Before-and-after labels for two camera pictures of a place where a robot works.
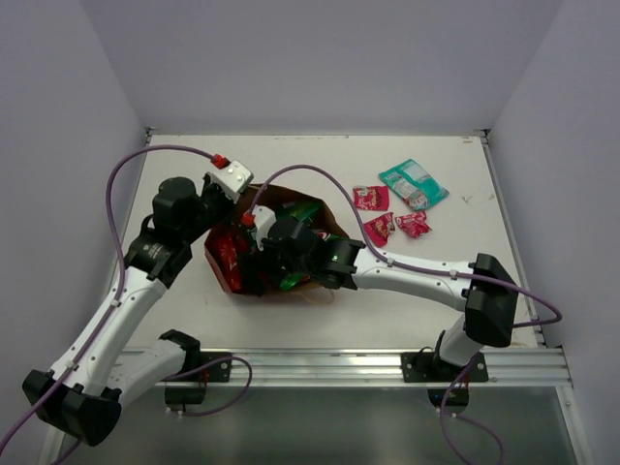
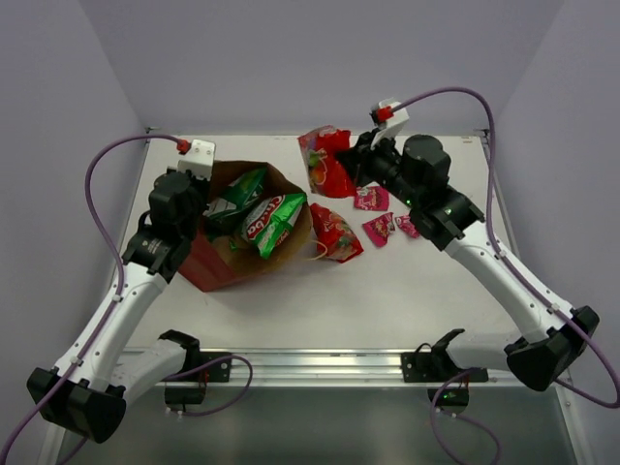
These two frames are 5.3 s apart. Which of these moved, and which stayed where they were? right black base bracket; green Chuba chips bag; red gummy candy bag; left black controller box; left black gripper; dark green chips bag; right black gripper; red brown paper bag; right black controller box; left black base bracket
Moved: red gummy candy bag; left black gripper; green Chuba chips bag; red brown paper bag; right black gripper; dark green chips bag
Stayed: left black base bracket; left black controller box; right black base bracket; right black controller box
